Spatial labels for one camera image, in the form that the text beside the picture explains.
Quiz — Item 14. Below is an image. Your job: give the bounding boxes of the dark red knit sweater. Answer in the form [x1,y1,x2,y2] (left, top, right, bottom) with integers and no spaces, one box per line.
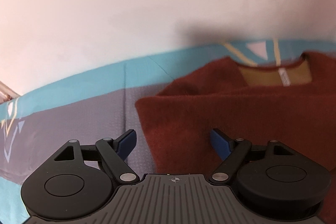
[134,50,336,224]

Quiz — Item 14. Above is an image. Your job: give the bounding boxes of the blue grey patterned bedsheet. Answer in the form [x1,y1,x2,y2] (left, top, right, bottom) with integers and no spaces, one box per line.
[1,40,335,223]

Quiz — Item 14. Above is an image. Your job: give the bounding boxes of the white door frame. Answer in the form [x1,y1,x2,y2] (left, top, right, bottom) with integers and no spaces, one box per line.
[0,82,20,103]

